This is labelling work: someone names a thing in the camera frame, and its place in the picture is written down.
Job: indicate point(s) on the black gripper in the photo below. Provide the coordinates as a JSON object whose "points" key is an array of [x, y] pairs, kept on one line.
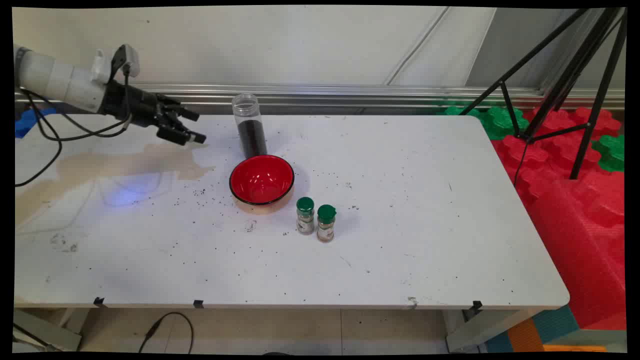
{"points": [[132, 105]]}

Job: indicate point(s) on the clear jar with dark grains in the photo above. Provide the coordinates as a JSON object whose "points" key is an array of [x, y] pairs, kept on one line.
{"points": [[250, 132]]}

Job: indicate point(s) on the red bowl with black rim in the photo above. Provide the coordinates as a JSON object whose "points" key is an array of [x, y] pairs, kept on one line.
{"points": [[261, 180]]}

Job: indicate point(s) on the blue foam piece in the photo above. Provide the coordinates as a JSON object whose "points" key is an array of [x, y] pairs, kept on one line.
{"points": [[27, 122]]}

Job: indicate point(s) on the spice jar with green lid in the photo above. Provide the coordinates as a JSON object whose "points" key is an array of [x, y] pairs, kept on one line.
{"points": [[326, 225], [305, 217]]}

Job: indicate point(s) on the black tape piece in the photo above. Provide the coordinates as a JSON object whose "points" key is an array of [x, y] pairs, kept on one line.
{"points": [[198, 304], [477, 304], [99, 301]]}

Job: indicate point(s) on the green foam puzzle piece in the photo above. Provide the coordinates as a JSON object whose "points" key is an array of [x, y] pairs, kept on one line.
{"points": [[497, 122], [611, 152]]}

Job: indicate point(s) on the black tripod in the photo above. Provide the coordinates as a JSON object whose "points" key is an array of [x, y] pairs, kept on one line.
{"points": [[580, 75]]}

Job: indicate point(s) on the red and green foam mats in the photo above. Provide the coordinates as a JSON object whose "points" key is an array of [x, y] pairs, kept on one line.
{"points": [[575, 210]]}

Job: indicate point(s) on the orange foam mat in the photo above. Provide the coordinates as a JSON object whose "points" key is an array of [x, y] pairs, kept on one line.
{"points": [[525, 337]]}

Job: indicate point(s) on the teal foam mat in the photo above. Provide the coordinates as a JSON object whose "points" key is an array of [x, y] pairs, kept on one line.
{"points": [[557, 325]]}

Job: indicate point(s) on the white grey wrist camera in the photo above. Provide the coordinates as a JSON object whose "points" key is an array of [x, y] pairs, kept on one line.
{"points": [[102, 62]]}

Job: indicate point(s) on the aluminium rail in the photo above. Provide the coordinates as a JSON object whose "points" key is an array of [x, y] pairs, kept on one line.
{"points": [[375, 95]]}

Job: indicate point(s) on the white wall conduit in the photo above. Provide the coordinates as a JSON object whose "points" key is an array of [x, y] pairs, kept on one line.
{"points": [[417, 45]]}

